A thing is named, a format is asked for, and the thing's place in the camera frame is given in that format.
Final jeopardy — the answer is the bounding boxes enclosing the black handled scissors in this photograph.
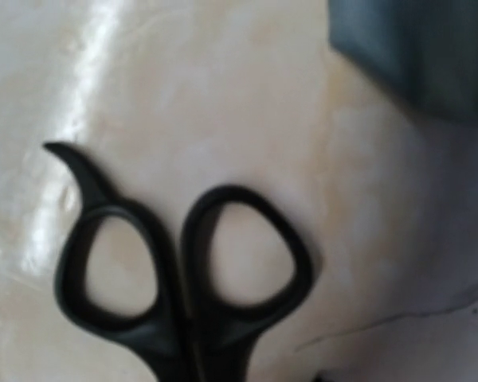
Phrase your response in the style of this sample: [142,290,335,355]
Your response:
[44,142,314,381]

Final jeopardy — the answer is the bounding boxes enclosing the grey zipper pouch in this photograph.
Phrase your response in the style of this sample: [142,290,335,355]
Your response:
[328,0,478,126]

